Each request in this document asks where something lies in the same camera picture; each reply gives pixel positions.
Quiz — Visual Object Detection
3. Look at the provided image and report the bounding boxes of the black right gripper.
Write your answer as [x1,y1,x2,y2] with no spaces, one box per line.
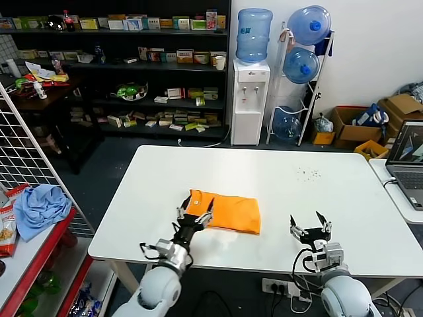
[289,211,333,252]

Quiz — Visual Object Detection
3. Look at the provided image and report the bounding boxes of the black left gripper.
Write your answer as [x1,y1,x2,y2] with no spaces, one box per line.
[173,194,215,247]

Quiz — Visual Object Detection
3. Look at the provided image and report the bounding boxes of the orange t-shirt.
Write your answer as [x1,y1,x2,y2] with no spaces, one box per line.
[183,188,262,236]

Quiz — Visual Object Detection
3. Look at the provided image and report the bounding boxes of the white work table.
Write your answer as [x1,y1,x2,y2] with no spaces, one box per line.
[87,144,423,306]

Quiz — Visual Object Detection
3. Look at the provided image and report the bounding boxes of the white power strip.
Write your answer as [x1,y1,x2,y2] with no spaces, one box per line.
[262,278,313,303]

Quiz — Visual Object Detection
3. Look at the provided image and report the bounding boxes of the white side table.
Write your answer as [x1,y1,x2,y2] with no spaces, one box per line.
[368,158,423,225]

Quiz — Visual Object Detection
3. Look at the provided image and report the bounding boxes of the small yellow box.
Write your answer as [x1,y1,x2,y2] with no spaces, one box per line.
[312,130,336,146]

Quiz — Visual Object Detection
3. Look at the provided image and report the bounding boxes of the yellow plastic crate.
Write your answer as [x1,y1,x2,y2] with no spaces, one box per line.
[354,140,390,161]

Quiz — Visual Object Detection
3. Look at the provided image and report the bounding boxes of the open red rimmed cardboard box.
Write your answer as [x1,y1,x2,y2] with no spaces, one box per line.
[330,106,384,149]

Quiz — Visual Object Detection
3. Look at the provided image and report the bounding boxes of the white water dispenser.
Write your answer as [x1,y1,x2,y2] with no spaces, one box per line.
[231,59,272,146]

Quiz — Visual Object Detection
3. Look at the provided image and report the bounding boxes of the empty blue water jug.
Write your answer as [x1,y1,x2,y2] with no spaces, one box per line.
[274,106,303,143]

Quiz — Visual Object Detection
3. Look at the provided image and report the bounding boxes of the clear plastic bag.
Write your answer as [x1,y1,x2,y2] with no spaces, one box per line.
[313,114,334,133]

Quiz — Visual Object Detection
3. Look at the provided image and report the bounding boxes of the grey laptop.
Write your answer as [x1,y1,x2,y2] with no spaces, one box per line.
[385,119,423,212]

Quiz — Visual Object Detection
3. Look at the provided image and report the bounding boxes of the white metal jug rack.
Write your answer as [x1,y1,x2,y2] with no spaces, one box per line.
[266,21,336,147]

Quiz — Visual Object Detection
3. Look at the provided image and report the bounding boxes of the blue bag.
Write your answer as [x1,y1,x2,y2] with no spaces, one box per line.
[353,104,390,128]

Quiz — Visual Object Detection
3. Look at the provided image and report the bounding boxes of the black tripod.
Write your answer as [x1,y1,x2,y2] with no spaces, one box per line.
[303,88,323,116]

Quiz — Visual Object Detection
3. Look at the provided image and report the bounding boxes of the blue plastic packages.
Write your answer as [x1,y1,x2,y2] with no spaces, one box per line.
[71,282,103,317]

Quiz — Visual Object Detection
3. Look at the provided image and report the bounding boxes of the bowl of green fruit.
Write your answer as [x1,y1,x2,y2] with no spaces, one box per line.
[110,82,149,102]

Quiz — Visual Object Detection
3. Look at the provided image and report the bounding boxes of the crumpled light blue cloth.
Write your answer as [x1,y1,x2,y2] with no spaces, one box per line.
[13,184,73,243]

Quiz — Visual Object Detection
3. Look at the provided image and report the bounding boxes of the large brown cardboard box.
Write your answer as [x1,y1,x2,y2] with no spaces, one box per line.
[378,94,423,146]

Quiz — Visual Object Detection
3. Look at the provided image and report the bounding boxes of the green bottle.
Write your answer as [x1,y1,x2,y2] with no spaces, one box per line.
[36,270,62,295]

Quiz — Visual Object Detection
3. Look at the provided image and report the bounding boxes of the capped blue water jug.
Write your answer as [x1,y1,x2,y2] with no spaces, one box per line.
[283,47,321,85]
[287,5,332,46]

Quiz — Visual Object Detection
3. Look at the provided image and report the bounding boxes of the red edged white shelf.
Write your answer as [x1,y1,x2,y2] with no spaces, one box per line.
[0,207,95,317]

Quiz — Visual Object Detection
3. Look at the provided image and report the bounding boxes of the striped blue cloth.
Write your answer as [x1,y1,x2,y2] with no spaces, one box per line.
[398,81,423,103]

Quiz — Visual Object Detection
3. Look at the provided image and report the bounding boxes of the red white snack package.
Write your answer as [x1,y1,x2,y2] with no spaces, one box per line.
[6,184,32,199]

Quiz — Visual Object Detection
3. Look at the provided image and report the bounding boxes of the dark wooden table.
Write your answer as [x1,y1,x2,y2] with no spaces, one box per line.
[0,74,106,176]

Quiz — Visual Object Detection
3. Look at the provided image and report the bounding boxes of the dark blue hanging cloth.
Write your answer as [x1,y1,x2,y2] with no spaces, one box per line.
[316,32,336,59]

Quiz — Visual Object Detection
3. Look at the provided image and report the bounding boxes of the orange red snack bag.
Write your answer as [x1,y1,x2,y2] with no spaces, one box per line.
[0,204,18,258]

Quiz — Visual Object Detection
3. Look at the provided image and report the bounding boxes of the black shelving unit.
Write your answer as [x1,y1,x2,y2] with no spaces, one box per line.
[0,0,232,139]

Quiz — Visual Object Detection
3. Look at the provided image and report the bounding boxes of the beige hanging cloth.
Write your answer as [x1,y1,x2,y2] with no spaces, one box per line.
[279,28,297,52]

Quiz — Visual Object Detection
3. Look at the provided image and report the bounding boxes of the white blue medicine box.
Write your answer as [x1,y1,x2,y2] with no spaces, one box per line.
[124,17,145,32]

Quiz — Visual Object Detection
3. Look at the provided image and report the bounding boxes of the purple bottle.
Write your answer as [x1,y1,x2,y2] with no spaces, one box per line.
[52,54,65,75]

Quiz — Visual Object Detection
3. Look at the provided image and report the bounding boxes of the pile of colourful papers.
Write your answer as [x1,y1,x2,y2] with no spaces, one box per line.
[25,61,71,86]

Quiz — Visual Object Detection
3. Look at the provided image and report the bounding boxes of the cola bottle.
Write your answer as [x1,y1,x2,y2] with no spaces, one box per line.
[63,9,77,32]

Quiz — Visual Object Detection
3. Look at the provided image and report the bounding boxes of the white thermos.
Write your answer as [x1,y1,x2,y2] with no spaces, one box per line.
[6,59,21,79]

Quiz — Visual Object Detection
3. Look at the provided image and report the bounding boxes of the dark glossy bowl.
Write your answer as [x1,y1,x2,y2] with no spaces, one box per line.
[48,15,65,32]

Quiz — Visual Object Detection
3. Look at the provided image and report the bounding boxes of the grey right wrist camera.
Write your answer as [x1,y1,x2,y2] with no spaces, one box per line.
[312,242,345,273]

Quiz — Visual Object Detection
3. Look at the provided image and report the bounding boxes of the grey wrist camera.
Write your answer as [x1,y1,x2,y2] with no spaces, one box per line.
[312,242,345,273]
[155,239,173,258]

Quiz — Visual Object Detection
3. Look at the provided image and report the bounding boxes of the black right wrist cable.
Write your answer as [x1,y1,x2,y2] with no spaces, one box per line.
[291,249,319,289]

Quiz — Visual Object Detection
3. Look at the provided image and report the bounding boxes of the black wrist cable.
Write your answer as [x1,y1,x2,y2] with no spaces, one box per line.
[291,249,319,289]
[139,242,159,261]

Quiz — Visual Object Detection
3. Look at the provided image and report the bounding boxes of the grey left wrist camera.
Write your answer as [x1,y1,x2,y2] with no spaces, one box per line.
[155,239,173,258]

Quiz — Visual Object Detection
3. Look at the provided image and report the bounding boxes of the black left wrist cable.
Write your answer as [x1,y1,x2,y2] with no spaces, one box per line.
[139,242,159,261]

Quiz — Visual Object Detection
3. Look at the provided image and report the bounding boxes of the white floor cable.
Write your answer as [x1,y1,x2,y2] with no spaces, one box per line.
[177,124,232,149]

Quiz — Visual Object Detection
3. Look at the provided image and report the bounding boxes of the white wire grid panel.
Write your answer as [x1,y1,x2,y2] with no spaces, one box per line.
[0,81,96,235]

